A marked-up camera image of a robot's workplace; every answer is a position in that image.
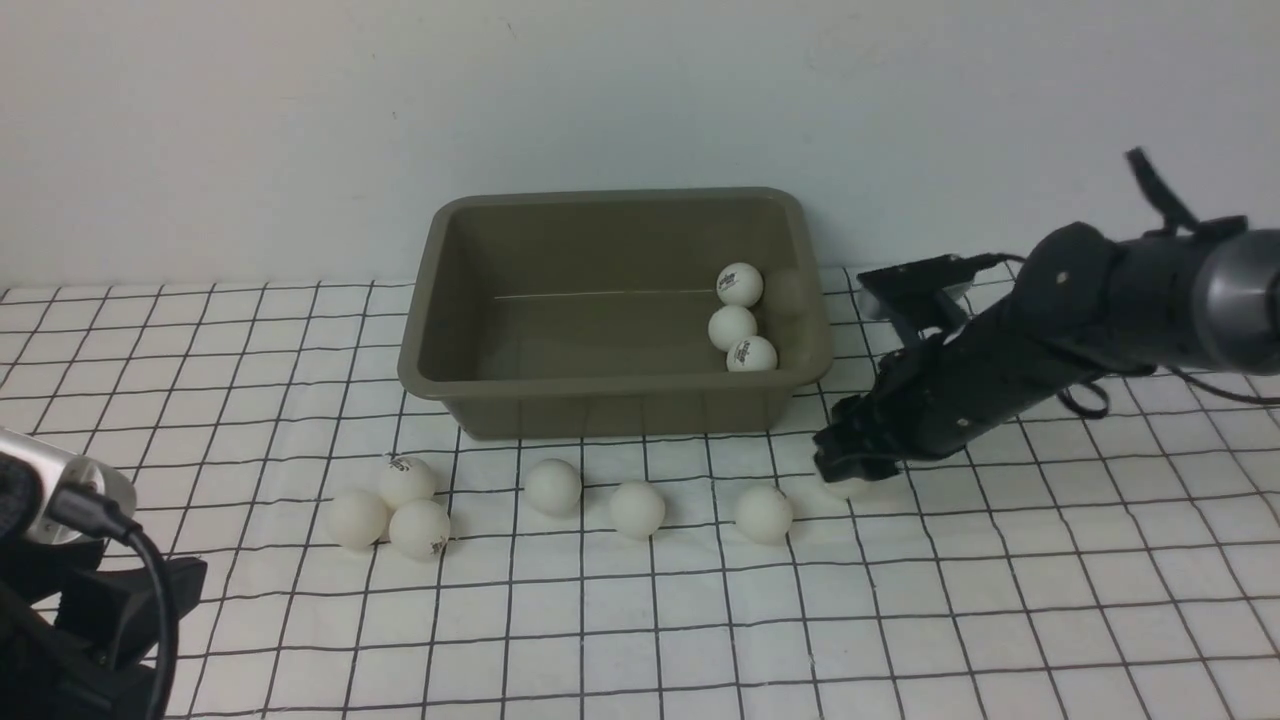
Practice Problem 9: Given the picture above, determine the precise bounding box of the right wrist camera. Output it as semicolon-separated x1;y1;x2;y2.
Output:
854;254;1000;347

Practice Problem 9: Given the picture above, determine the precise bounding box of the white ping-pong ball with logo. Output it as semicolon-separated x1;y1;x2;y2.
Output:
376;455;440;512
822;478;876;500
716;263;765;307

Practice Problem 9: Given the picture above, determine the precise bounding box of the white grid tablecloth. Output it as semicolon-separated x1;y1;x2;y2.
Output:
1;269;1279;719

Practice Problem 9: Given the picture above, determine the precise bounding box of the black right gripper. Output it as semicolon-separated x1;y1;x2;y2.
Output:
813;300;1082;484

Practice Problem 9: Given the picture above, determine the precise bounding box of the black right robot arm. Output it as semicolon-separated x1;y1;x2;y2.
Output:
813;217;1279;483

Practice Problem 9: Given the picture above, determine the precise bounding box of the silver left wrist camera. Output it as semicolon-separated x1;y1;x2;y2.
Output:
1;428;137;544

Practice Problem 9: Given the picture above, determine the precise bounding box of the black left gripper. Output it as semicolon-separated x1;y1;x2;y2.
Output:
1;539;177;719

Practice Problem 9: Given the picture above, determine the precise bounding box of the olive plastic bin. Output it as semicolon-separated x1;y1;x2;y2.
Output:
397;187;835;439

